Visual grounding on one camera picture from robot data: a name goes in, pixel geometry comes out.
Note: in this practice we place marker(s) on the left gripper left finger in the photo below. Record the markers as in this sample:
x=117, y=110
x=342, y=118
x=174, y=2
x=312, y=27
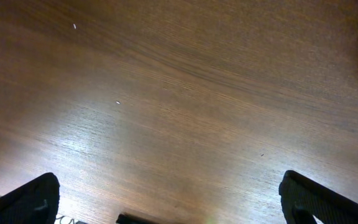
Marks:
x=34, y=202

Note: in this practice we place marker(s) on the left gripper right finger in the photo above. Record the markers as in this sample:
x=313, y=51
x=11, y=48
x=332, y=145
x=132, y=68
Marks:
x=306, y=201

